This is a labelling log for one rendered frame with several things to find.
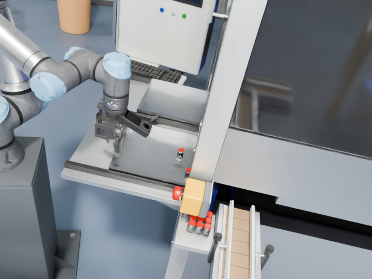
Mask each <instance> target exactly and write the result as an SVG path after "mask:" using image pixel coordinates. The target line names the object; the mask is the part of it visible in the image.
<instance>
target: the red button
mask: <svg viewBox="0 0 372 279"><path fill-rule="evenodd" d="M181 190H182V187H180V186H175V188H174V189H173V194H172V198H173V200H177V201H179V198H180V196H182V192H181Z"/></svg>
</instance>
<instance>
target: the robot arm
mask: <svg viewBox="0 0 372 279"><path fill-rule="evenodd" d="M10 1H11V0H0V74H1V77H2V80H3V81H2V83H1V84H0V90H1V93H2V95H1V96H0V173H3V172H7V171H10V170H12V169H14V168H15V167H17V166H18V165H20V164H21V162H22V161H23V158H24V152H23V148H22V146H21V145H20V144H19V142H18V141H17V140H16V138H15V135H14V129H16V128H17V127H19V126H20V125H22V124H24V123H25V122H27V121H28V120H30V119H31V118H33V117H35V116H37V115H39V114H40V113H41V112H42V111H44V110H45V109H46V107H47V105H48V102H51V101H53V100H56V99H58V98H60V97H62V96H64V95H65V94H66V93H67V92H69V91H70V90H72V89H73V88H75V87H77V86H79V85H80V84H82V83H83V82H85V81H86V80H88V79H90V80H93V81H95V82H98V83H101V84H103V99H101V100H100V102H99V103H98V104H97V108H98V109H99V116H98V117H97V118H96V123H95V137H99V138H102V139H105V140H106V142H107V143H108V144H103V145H102V147H103V149H104V150H106V151H109V152H111V153H113V154H114V155H115V157H116V158H118V157H119V156H120V155H121V153H122V150H123V145H124V141H125V136H126V128H127V127H129V128H130V129H132V130H133V131H135V132H137V133H138V134H139V135H141V136H143V137H144V138H147V137H148V136H149V134H150V132H151V129H152V125H151V124H150V123H148V122H147V121H145V120H143V119H142V118H140V117H139V116H137V115H136V114H134V113H133V112H131V111H130V110H128V109H127V108H128V103H129V94H130V93H129V91H130V77H131V61H130V58H129V57H128V56H127V55H125V54H122V53H117V52H111V53H107V54H106V55H105V56H102V55H99V54H96V53H94V52H92V51H89V50H88V49H85V48H80V47H78V46H73V47H71V48H70V49H69V51H68V52H66V53H65V56H64V60H63V61H61V62H59V63H57V62H56V61H54V60H53V59H52V58H51V57H50V56H49V55H48V54H46V53H45V52H44V51H43V50H41V48H40V47H38V46H37V45H36V44H35V43H33V42H32V41H31V40H30V39H29V38H28V37H27V36H26V35H24V34H23V33H22V32H21V31H20V30H19V29H18V28H16V26H15V23H14V20H13V16H12V12H11V9H10V6H9V3H10Z"/></svg>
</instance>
